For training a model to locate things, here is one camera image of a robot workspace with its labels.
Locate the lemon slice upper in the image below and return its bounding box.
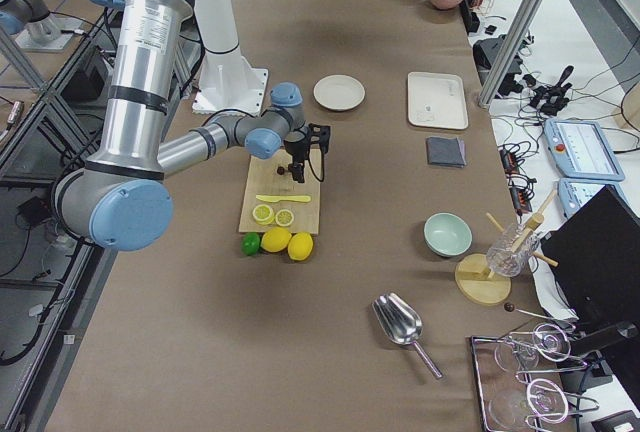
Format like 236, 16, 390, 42
252, 203, 275, 225

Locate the wire glass rack tray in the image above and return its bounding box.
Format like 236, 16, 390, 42
468, 322, 600, 431

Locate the steel scoop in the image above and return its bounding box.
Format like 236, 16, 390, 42
372, 292, 444, 380

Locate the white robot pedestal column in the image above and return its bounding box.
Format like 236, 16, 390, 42
193, 0, 268, 116

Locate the clear glass cup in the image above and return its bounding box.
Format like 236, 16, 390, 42
486, 223, 540, 278

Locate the yellow lemon outer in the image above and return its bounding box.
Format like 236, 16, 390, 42
287, 232, 314, 261

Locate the black monitor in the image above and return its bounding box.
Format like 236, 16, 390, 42
542, 186, 639, 328

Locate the blue teach pendant near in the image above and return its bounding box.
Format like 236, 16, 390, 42
557, 177, 622, 219

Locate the green lime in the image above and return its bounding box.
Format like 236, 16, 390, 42
241, 232, 261, 256

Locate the yellow lemon near lime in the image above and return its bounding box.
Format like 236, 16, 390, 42
260, 226, 292, 253

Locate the blue teach pendant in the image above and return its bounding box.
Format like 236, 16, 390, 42
543, 118, 625, 182
557, 177, 622, 219

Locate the aluminium frame post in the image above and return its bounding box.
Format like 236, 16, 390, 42
478, 0, 542, 109

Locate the cream round plate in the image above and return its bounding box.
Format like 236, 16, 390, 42
313, 74, 366, 112

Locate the lemon slice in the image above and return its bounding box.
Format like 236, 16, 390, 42
274, 209, 295, 227
252, 203, 275, 225

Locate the yellow plastic knife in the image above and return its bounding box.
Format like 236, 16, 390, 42
255, 194, 312, 203

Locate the wooden cup stand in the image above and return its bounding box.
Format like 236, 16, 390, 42
455, 189, 558, 306

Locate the grey folded cloth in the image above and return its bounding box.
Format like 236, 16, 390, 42
426, 136, 466, 168

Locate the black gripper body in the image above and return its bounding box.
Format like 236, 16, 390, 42
284, 131, 311, 163

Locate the lemon slice lower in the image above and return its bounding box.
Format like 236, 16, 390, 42
274, 209, 295, 227

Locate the cream rabbit tray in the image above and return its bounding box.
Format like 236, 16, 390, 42
407, 72, 469, 130

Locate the blue teach pendant far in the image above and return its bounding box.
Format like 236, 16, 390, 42
543, 118, 625, 182

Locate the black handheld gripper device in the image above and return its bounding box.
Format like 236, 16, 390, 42
529, 65, 574, 117

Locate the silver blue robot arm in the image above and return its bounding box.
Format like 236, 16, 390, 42
53, 0, 309, 251
1, 0, 76, 53

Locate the dark red cherry pair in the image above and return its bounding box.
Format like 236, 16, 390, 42
276, 164, 294, 175

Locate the mint green bowl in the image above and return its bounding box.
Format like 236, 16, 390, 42
423, 212, 472, 258

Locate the wooden cutting board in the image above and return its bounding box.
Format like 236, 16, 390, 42
238, 149, 321, 235

